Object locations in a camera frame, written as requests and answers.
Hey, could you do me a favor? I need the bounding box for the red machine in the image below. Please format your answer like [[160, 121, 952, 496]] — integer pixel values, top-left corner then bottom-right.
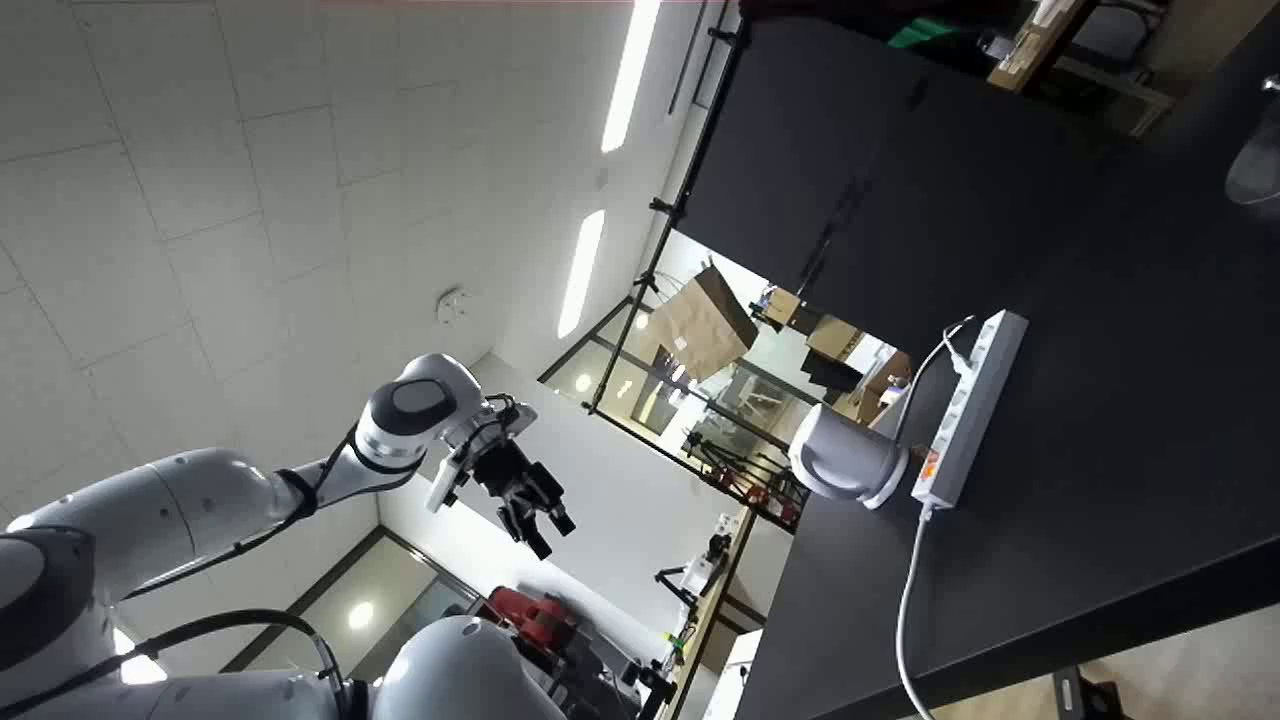
[[474, 579, 581, 660]]

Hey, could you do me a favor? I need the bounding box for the black divider panel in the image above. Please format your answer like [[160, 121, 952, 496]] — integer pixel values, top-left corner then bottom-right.
[[675, 11, 1152, 365]]

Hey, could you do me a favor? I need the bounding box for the white power strip main cable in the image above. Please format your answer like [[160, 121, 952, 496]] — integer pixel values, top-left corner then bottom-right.
[[892, 499, 936, 720]]

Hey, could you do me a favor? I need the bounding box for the dark grey round object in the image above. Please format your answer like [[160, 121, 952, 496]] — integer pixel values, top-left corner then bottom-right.
[[1220, 75, 1280, 217]]

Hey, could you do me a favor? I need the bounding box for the small brown cardboard box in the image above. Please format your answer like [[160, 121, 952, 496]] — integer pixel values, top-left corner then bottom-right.
[[846, 347, 919, 434]]

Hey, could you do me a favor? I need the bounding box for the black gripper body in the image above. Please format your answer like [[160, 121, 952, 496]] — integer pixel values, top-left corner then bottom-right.
[[461, 401, 538, 505]]

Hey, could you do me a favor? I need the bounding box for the large cardboard box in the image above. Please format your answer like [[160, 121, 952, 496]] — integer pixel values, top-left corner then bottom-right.
[[646, 265, 760, 390]]

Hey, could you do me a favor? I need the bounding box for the white plugged-in cable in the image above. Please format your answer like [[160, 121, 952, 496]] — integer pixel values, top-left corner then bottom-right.
[[885, 313, 982, 434]]

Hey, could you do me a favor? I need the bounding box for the long ceiling light strip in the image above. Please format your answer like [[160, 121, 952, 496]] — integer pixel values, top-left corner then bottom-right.
[[553, 209, 608, 339], [595, 0, 668, 156]]

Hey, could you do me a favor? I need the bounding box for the white power strip orange switch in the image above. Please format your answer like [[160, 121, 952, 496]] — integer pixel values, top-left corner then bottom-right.
[[908, 309, 1033, 511]]

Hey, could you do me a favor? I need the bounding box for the black tripod stand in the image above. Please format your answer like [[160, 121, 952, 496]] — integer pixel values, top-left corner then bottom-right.
[[536, 196, 697, 392]]

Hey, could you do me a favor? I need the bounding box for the round ceiling smoke detector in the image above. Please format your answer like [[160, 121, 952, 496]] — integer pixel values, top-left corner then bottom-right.
[[430, 282, 472, 328]]

